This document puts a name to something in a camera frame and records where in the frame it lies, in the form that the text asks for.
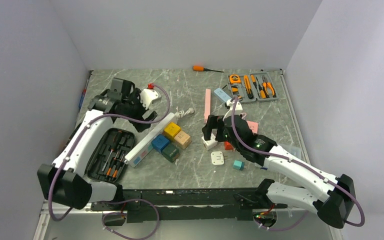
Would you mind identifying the yellow cube adapter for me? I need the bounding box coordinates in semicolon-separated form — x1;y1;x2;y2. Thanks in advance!
162;122;182;142

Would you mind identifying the blue cube adapter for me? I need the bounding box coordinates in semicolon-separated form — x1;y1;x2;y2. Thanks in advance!
151;134;171;154

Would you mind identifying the grey tool tray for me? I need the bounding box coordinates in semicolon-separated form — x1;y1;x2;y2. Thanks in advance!
227;71;279;104

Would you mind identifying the black tool case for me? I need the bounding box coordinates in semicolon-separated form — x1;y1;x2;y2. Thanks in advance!
85;128;136;184

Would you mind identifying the red cube adapter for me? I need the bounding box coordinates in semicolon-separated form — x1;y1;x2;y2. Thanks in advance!
223;141;235;151

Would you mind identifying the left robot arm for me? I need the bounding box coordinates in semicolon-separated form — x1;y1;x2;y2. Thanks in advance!
37;78;160;210

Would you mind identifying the red blue pen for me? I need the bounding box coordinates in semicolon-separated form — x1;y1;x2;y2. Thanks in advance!
78;78;90;110

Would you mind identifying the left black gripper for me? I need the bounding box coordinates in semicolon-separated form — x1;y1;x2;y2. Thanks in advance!
122;88;158;132

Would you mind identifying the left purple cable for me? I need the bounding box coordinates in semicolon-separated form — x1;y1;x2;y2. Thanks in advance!
47;83;172;240

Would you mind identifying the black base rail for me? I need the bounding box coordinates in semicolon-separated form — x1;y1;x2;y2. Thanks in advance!
90;187;287;223

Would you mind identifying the light blue power strip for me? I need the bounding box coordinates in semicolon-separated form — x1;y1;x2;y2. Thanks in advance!
213;88;232;104

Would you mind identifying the pink power strip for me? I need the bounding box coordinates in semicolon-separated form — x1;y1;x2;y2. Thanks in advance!
203;88;212;124

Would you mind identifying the orange handled screwdriver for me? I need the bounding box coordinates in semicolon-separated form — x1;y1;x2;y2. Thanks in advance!
192;65;224;73

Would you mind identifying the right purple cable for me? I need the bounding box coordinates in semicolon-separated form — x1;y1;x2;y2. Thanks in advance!
230;96;366;232

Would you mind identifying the pink cube socket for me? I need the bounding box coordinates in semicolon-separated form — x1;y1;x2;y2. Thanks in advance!
246;120;259;134

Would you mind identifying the purple cable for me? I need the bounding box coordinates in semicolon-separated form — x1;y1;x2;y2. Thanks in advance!
47;83;172;240
230;96;366;232

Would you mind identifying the beige cube adapter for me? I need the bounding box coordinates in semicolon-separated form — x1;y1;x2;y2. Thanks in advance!
174;130;192;150

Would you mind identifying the clear screw box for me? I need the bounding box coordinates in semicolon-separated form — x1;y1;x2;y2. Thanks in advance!
260;144;301;175

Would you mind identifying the small white plug adapter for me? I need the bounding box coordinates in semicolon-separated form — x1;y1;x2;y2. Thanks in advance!
210;151;227;166

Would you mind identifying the teal cube plug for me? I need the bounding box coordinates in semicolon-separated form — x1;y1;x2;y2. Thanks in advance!
232;160;245;171

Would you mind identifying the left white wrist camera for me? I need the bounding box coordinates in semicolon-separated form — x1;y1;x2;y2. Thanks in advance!
139;88;161;110

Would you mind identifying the white cube adapter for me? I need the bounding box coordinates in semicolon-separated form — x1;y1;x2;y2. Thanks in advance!
201;133;218;151

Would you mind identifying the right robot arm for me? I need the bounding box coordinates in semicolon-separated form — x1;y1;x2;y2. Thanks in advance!
202;115;365;229

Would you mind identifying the green cube adapter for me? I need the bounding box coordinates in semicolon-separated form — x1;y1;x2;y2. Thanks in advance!
161;143;180;163

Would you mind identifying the white power strip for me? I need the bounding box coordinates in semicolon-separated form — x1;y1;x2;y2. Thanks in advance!
124;107;195;168

